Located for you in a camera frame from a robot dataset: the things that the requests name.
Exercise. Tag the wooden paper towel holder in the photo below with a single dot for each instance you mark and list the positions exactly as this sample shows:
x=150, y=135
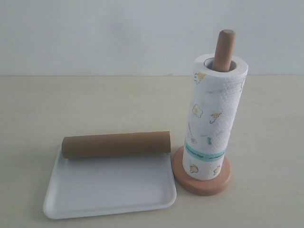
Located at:
x=221, y=63

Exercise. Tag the printed white paper towel roll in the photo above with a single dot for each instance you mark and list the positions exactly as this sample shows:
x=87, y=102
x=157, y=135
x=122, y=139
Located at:
x=213, y=105

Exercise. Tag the brown cardboard tube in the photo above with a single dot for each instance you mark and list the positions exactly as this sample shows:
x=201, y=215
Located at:
x=121, y=144

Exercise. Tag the white rectangular plastic tray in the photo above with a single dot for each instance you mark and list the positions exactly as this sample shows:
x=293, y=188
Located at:
x=106, y=186

